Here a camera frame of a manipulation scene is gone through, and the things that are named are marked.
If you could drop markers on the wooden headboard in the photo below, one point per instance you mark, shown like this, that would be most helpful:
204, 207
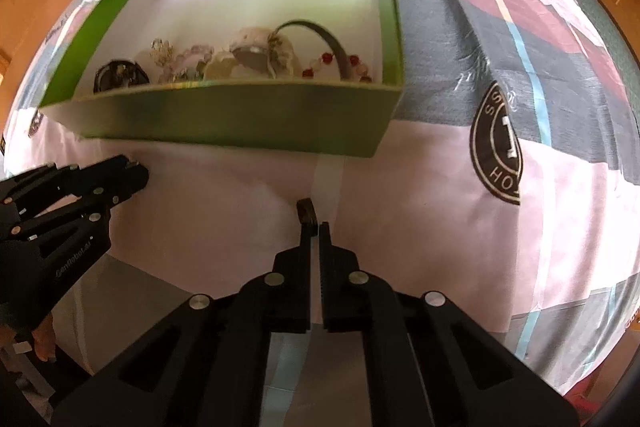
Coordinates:
30, 6

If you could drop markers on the green cardboard box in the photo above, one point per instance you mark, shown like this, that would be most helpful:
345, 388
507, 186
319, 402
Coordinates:
318, 76

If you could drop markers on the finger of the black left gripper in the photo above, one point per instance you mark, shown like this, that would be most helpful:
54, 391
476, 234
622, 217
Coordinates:
98, 188

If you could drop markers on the plaid bed sheet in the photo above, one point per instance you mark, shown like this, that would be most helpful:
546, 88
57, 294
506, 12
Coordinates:
498, 221

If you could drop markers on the silver bangle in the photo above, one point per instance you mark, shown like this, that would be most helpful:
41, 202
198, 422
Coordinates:
340, 55

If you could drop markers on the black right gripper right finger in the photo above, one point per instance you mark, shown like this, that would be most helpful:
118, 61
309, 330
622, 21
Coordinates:
340, 282

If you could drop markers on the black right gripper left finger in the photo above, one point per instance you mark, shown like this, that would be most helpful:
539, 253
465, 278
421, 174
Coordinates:
293, 295

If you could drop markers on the white wrist watch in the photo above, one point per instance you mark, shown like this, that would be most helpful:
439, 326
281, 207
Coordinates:
250, 53

